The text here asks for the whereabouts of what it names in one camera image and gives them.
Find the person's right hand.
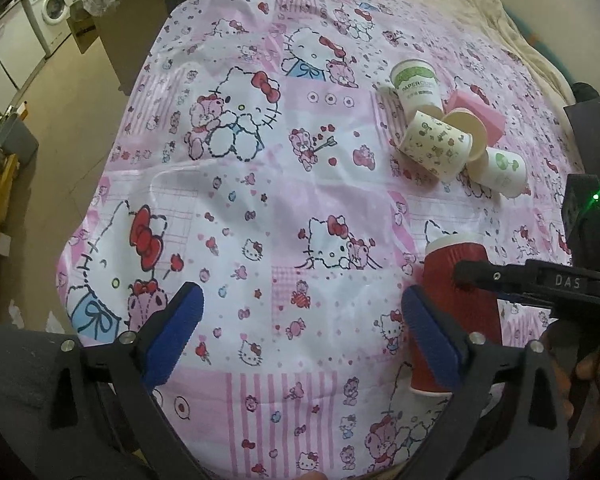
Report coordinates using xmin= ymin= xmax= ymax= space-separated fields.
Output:
xmin=541 ymin=321 xmax=600 ymax=420

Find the white cabinet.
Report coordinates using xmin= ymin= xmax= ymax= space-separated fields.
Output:
xmin=0 ymin=3 xmax=45 ymax=112

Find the white washing machine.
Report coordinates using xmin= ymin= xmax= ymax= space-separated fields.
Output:
xmin=22 ymin=0 xmax=74 ymax=58

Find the white cup small green pattern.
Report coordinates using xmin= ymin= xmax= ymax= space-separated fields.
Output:
xmin=398 ymin=112 xmax=474 ymax=183

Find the pink square plastic cup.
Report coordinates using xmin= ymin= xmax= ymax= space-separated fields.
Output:
xmin=445 ymin=90 xmax=506 ymax=148

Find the cream yellow blanket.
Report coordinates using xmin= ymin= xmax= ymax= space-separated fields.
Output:
xmin=299 ymin=0 xmax=577 ymax=106

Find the white cup green band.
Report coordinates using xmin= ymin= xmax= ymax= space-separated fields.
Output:
xmin=390 ymin=58 xmax=443 ymax=122

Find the black box on bed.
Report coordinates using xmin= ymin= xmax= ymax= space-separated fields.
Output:
xmin=565 ymin=82 xmax=600 ymax=179

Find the white cup green tree print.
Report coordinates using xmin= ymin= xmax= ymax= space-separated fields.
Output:
xmin=467 ymin=148 xmax=527 ymax=198

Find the pink Hello Kitty bedsheet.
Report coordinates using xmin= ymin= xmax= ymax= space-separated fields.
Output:
xmin=56 ymin=0 xmax=580 ymax=479

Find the red ribbed paper cup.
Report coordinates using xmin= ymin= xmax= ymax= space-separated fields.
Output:
xmin=407 ymin=233 xmax=504 ymax=398

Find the white cup pink pattern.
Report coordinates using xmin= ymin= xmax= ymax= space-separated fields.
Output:
xmin=442 ymin=107 xmax=488 ymax=162

